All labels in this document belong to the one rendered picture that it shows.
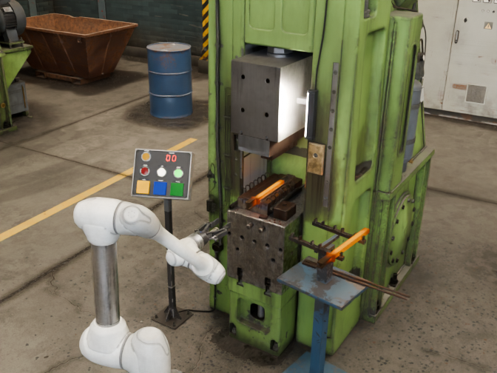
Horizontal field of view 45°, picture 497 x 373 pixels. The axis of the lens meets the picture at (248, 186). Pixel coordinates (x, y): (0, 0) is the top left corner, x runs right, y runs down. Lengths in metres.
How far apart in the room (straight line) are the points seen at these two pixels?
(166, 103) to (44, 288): 3.92
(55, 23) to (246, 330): 8.20
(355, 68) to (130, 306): 2.26
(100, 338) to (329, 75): 1.66
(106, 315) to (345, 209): 1.42
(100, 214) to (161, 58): 5.51
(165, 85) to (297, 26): 4.82
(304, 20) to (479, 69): 5.36
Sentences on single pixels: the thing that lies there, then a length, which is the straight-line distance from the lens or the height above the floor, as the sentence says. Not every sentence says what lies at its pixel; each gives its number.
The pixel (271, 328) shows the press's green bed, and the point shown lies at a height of 0.21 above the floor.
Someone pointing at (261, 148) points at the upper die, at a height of 1.31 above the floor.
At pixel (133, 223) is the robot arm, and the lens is 2.27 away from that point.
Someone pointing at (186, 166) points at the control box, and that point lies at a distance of 3.47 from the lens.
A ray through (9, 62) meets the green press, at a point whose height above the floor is 0.75.
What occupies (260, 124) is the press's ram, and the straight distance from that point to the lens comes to 3.18.
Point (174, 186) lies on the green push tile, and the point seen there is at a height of 1.03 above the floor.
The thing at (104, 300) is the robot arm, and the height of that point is 1.02.
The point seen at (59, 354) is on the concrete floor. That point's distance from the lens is 3.95.
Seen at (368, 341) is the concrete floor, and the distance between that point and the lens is 3.99.
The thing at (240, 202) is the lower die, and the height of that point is 0.95.
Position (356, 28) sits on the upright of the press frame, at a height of 1.97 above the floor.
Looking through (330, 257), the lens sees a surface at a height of 1.00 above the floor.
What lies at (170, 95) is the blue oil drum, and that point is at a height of 0.31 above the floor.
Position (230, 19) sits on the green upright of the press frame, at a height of 1.94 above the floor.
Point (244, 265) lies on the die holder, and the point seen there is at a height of 0.58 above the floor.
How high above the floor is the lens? 2.46
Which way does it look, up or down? 25 degrees down
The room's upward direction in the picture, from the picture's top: 1 degrees clockwise
